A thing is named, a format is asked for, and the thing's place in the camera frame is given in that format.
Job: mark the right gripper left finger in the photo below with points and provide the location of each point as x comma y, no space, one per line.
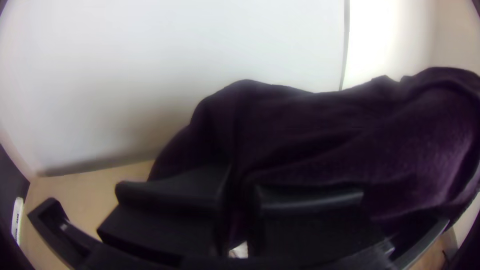
176,210

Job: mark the dark t-shirt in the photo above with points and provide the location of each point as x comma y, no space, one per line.
337,131

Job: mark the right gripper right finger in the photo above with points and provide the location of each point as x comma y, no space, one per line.
311,225

